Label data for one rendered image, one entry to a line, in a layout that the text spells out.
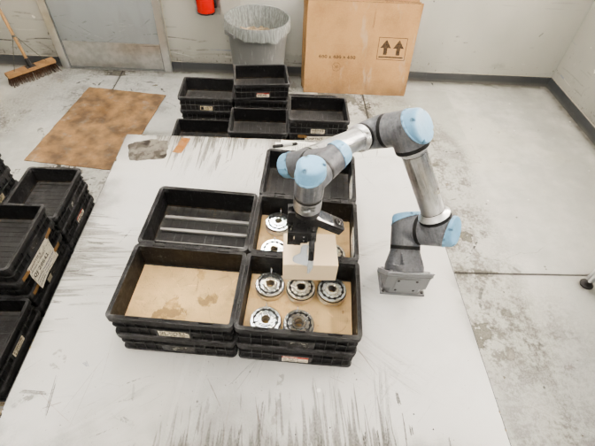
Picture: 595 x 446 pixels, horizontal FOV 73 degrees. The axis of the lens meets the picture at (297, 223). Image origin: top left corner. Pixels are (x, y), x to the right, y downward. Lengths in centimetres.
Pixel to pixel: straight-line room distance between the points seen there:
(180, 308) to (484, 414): 107
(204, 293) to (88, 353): 45
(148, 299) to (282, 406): 58
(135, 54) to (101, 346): 340
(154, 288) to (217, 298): 23
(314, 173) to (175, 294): 76
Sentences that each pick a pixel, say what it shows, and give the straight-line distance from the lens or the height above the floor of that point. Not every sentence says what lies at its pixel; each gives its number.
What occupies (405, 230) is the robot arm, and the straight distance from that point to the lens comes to 158.
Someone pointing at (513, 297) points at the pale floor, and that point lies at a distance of 284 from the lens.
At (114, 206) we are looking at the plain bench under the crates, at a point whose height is 70.
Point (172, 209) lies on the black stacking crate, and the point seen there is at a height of 83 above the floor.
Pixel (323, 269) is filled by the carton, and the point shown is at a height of 111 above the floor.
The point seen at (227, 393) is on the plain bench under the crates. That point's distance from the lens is 146.
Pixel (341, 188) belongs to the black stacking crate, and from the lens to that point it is 184.
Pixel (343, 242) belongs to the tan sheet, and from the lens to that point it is 162.
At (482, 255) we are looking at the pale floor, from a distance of 295.
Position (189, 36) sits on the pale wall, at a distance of 437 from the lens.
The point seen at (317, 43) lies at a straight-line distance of 406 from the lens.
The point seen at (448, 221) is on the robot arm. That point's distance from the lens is 151.
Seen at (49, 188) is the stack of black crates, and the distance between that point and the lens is 278.
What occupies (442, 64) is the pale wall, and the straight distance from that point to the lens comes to 463.
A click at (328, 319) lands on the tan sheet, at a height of 83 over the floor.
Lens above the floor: 207
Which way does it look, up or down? 48 degrees down
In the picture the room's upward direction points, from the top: 4 degrees clockwise
